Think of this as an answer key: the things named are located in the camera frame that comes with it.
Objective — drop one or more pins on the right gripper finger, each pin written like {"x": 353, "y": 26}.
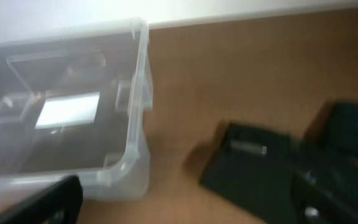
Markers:
{"x": 59, "y": 203}

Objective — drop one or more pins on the clear plastic storage bin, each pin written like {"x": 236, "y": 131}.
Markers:
{"x": 110, "y": 156}

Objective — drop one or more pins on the white label in bin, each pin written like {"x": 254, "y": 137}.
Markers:
{"x": 68, "y": 111}

